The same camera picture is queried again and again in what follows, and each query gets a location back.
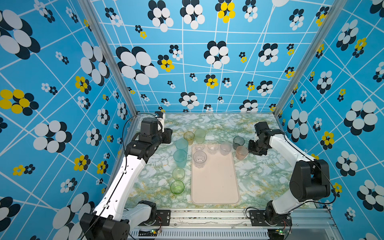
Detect pink textured plastic cup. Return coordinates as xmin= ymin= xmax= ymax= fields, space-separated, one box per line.
xmin=236 ymin=146 xmax=249 ymax=160

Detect clear textured plastic cup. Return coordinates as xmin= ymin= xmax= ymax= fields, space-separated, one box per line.
xmin=220 ymin=142 xmax=232 ymax=156

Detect small clear faceted glass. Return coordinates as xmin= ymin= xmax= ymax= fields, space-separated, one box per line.
xmin=207 ymin=143 xmax=219 ymax=155

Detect large clear plastic cup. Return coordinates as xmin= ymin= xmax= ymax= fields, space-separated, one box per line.
xmin=193 ymin=151 xmax=207 ymax=169

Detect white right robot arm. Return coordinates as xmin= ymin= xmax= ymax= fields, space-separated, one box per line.
xmin=248 ymin=122 xmax=332 ymax=225

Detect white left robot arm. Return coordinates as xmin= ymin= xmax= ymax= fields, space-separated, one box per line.
xmin=80 ymin=112 xmax=173 ymax=240

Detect pale pink plastic tray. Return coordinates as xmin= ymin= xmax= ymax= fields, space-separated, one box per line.
xmin=191 ymin=144 xmax=240 ymax=205

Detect dark grey plastic cup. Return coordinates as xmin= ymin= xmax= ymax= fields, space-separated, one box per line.
xmin=233 ymin=136 xmax=245 ymax=150

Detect teal textured cup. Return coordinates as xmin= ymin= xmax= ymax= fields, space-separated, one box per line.
xmin=173 ymin=150 xmax=187 ymax=168
xmin=175 ymin=138 xmax=189 ymax=153

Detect teal textured cup near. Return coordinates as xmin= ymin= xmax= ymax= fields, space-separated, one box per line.
xmin=173 ymin=150 xmax=187 ymax=168

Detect amber yellow plastic cup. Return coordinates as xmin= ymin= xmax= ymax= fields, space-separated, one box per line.
xmin=184 ymin=131 xmax=195 ymax=146

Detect light green textured cup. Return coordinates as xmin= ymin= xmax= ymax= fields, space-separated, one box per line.
xmin=195 ymin=129 xmax=207 ymax=144

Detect pale green plastic cup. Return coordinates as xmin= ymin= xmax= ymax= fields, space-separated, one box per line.
xmin=172 ymin=167 xmax=185 ymax=181

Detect bright green plastic cup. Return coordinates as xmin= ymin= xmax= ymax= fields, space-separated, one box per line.
xmin=170 ymin=180 xmax=185 ymax=195

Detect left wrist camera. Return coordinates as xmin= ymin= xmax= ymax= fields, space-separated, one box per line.
xmin=155 ymin=111 xmax=166 ymax=133

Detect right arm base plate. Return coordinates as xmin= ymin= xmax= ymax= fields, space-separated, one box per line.
xmin=247 ymin=210 xmax=292 ymax=228

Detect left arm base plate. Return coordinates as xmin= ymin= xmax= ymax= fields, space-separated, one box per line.
xmin=140 ymin=210 xmax=171 ymax=227

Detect aluminium front rail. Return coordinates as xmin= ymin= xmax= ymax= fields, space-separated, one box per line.
xmin=128 ymin=208 xmax=342 ymax=240

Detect left aluminium corner post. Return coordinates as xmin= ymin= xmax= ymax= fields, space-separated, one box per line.
xmin=79 ymin=0 xmax=137 ymax=115

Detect aluminium corner post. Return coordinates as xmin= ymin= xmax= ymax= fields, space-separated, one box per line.
xmin=79 ymin=0 xmax=137 ymax=115
xmin=274 ymin=0 xmax=347 ymax=118

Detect right aluminium corner post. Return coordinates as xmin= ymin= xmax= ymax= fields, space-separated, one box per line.
xmin=274 ymin=0 xmax=347 ymax=118

